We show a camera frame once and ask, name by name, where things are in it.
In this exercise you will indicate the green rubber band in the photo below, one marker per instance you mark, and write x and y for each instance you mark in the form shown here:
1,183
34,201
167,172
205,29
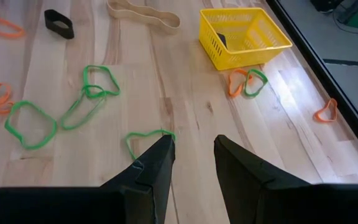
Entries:
128,143
73,127
85,77
264,79
8,126

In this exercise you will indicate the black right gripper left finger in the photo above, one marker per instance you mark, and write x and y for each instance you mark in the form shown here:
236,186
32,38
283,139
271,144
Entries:
154,174

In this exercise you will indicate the yellow perforated plastic basket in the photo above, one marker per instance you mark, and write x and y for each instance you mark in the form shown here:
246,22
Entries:
216,49

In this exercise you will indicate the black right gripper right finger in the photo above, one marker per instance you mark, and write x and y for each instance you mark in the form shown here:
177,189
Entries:
244,186

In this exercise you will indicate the tan rubber band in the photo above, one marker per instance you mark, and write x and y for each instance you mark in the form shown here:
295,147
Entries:
166,26

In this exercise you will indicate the black rubber band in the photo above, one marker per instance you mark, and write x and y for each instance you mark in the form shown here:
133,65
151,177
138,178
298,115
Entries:
50,26

